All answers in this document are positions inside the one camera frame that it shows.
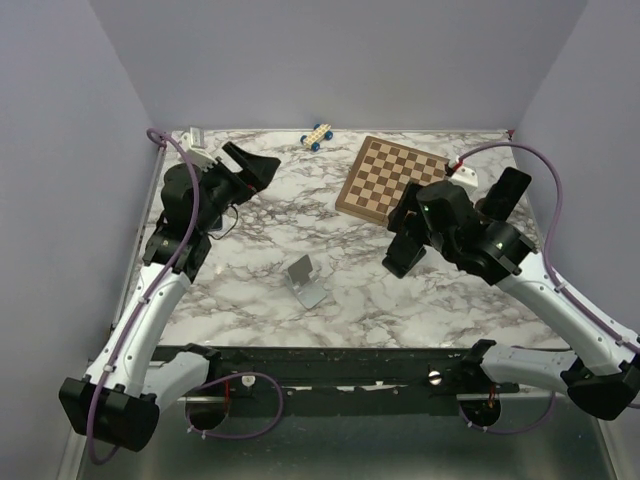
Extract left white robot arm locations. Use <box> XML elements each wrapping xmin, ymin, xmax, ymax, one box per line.
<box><xmin>59</xmin><ymin>142</ymin><xmax>281</xmax><ymax>452</ymax></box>

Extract wooden chessboard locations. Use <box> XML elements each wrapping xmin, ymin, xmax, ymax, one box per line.
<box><xmin>335</xmin><ymin>136</ymin><xmax>448</xmax><ymax>226</ymax></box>

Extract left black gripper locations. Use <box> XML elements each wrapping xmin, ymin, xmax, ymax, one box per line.
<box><xmin>197</xmin><ymin>141</ymin><xmax>281</xmax><ymax>233</ymax></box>

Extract blue smartphone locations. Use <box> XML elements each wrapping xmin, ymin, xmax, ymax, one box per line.
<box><xmin>208</xmin><ymin>215</ymin><xmax>224</xmax><ymax>233</ymax></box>

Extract black smartphone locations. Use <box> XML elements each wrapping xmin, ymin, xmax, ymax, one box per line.
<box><xmin>485</xmin><ymin>167</ymin><xmax>532</xmax><ymax>221</ymax></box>

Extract toy car blue wheels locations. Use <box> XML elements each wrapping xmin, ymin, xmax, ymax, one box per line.
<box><xmin>300</xmin><ymin>123</ymin><xmax>334</xmax><ymax>152</ymax></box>

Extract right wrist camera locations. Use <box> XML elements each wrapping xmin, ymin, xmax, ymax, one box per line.
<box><xmin>445</xmin><ymin>159</ymin><xmax>478</xmax><ymax>194</ymax></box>

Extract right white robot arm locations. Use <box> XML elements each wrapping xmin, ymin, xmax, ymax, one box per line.
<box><xmin>383</xmin><ymin>180</ymin><xmax>639</xmax><ymax>420</ymax></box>

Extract black mounting rail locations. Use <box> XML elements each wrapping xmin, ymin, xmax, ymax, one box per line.
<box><xmin>152</xmin><ymin>344</ymin><xmax>519</xmax><ymax>425</ymax></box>

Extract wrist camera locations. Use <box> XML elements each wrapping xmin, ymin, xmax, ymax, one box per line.
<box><xmin>179</xmin><ymin>126</ymin><xmax>214</xmax><ymax>171</ymax></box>
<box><xmin>445</xmin><ymin>159</ymin><xmax>478</xmax><ymax>194</ymax></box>

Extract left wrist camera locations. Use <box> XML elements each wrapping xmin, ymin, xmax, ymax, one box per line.
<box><xmin>179</xmin><ymin>126</ymin><xmax>214</xmax><ymax>171</ymax></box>

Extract black phone stand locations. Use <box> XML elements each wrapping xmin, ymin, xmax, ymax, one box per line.
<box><xmin>382</xmin><ymin>232</ymin><xmax>426</xmax><ymax>279</ymax></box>

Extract silver phone stand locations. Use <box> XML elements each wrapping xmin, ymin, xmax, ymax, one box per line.
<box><xmin>285</xmin><ymin>255</ymin><xmax>327</xmax><ymax>310</ymax></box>

